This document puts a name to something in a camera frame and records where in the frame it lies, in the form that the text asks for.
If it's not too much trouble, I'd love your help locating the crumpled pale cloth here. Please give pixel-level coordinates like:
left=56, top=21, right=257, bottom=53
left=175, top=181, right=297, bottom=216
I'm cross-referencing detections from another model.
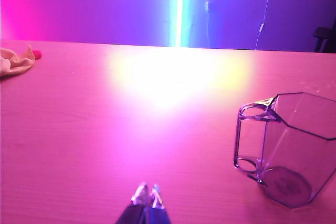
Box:
left=0, top=44, right=37, bottom=78

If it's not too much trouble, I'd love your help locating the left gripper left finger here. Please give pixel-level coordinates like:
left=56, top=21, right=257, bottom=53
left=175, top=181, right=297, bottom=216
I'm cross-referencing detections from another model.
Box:
left=114, top=182, right=151, bottom=224

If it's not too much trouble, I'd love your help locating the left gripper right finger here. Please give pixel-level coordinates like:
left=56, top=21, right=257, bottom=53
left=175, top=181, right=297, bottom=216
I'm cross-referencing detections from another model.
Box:
left=149, top=183, right=172, bottom=224

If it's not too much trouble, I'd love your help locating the black office chair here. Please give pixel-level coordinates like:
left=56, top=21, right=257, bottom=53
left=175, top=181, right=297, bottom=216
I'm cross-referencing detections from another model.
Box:
left=312, top=26, right=336, bottom=53

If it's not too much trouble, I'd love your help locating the thin hanging wire with connector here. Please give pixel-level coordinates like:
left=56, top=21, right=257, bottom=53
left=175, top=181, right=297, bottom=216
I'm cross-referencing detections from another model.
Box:
left=254, top=0, right=276, bottom=51

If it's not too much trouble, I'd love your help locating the clear hexagonal glass mug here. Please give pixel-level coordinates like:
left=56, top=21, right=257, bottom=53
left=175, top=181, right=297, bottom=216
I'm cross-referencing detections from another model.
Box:
left=232, top=92, right=336, bottom=209

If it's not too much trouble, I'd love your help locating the vertical LED light strip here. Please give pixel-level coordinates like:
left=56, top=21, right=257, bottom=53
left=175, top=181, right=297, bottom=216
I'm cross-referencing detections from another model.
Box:
left=167, top=0, right=194, bottom=48

